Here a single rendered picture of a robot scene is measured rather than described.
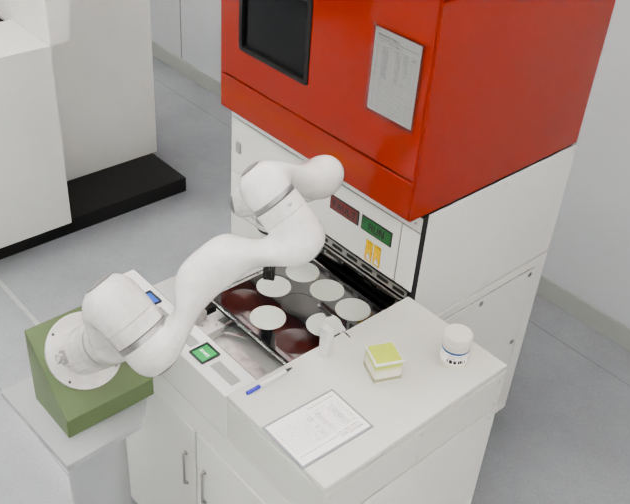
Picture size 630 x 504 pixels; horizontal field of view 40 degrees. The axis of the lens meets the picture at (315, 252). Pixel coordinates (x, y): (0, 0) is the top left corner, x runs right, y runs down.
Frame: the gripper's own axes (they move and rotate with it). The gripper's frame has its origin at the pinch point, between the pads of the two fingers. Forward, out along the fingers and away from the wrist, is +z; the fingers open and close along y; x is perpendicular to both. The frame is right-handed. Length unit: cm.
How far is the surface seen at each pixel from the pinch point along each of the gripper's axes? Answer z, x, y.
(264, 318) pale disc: 9.7, 0.4, 8.0
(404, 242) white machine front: -12.3, 35.4, -4.9
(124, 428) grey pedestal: 18, -27, 46
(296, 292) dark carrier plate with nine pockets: 9.6, 7.4, -5.1
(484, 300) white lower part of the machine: 23, 64, -30
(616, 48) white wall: -23, 110, -137
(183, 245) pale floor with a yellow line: 99, -62, -142
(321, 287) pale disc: 9.6, 14.2, -8.9
